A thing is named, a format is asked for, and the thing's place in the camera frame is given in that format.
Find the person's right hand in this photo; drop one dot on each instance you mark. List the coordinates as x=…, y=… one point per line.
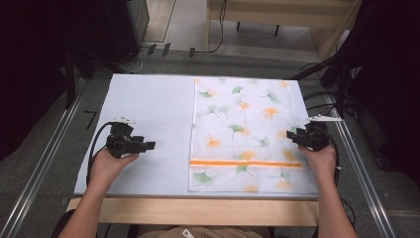
x=322, y=162

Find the black curtain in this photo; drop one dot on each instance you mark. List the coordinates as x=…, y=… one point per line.
x=389, y=82

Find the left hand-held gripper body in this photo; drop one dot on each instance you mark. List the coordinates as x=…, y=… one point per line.
x=124, y=143

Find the black cabinet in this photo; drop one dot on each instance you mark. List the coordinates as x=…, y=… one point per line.
x=127, y=26

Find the person's beige trousers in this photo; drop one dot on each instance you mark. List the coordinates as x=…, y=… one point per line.
x=214, y=233

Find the light wooden bench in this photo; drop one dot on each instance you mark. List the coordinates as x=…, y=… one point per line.
x=264, y=13

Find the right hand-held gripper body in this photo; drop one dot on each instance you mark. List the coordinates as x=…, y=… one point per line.
x=313, y=137

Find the light blue table mat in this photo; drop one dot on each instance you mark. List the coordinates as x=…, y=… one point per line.
x=152, y=105

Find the person's left hand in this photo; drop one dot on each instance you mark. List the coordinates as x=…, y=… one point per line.
x=105, y=168

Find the wooden table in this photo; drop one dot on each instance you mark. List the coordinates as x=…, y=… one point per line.
x=198, y=211

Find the aluminium floor rail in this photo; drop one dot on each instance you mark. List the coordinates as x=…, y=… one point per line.
x=360, y=165
x=43, y=158

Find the leaf print zipper bag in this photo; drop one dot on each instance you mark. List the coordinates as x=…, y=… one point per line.
x=244, y=115

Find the black metal stand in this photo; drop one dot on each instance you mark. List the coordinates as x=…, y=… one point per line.
x=70, y=82
x=341, y=89

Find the white clothing label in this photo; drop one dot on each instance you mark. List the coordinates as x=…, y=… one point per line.
x=188, y=233

